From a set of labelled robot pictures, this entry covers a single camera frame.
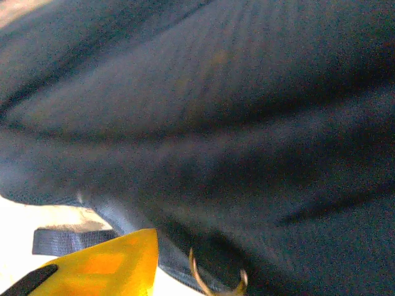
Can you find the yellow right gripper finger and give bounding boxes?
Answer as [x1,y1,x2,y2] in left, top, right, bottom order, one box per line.
[0,228,160,296]

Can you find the navy blue backpack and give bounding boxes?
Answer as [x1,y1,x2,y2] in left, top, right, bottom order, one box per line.
[0,0,395,296]

